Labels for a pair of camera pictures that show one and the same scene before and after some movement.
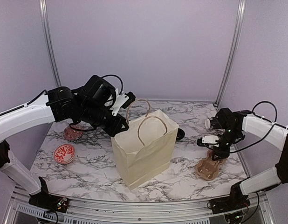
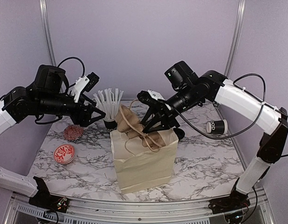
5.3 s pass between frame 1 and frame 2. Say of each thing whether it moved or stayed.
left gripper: moved
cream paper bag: moved
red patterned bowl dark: stayed
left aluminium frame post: stayed
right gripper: moved
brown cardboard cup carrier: moved
